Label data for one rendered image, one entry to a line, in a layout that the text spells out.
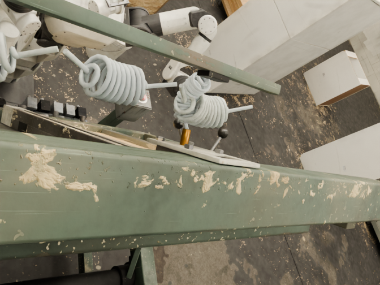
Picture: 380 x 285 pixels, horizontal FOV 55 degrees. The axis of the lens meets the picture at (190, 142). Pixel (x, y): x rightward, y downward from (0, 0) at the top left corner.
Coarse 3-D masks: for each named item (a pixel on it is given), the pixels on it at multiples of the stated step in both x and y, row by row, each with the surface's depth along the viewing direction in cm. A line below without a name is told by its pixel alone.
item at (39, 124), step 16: (192, 80) 63; (208, 80) 64; (224, 80) 62; (192, 96) 65; (16, 112) 131; (32, 112) 133; (192, 112) 67; (16, 128) 128; (32, 128) 117; (48, 128) 108; (64, 128) 99; (80, 128) 103; (128, 144) 86; (160, 144) 65; (176, 144) 66; (192, 144) 71; (208, 160) 56; (224, 160) 55; (240, 160) 61
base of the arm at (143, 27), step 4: (128, 8) 153; (132, 8) 153; (136, 8) 154; (140, 8) 154; (144, 8) 155; (124, 12) 151; (128, 12) 152; (148, 12) 157; (128, 16) 150; (128, 20) 148; (128, 24) 147; (140, 28) 146; (144, 28) 147; (148, 28) 148; (148, 32) 148; (128, 44) 152
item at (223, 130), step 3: (219, 129) 125; (222, 129) 125; (225, 129) 125; (219, 132) 125; (222, 132) 125; (225, 132) 125; (219, 135) 125; (222, 135) 125; (225, 135) 125; (219, 138) 125; (222, 138) 126; (216, 141) 125; (216, 144) 124; (213, 147) 124
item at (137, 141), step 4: (104, 132) 171; (108, 132) 168; (112, 132) 165; (116, 132) 166; (112, 136) 165; (116, 136) 162; (120, 136) 160; (124, 136) 157; (128, 136) 157; (124, 140) 157; (128, 140) 155; (132, 140) 153; (136, 140) 151; (140, 140) 149; (144, 140) 154; (136, 144) 150; (140, 144) 148; (144, 144) 146; (148, 144) 144; (152, 144) 142; (148, 148) 144; (152, 148) 142
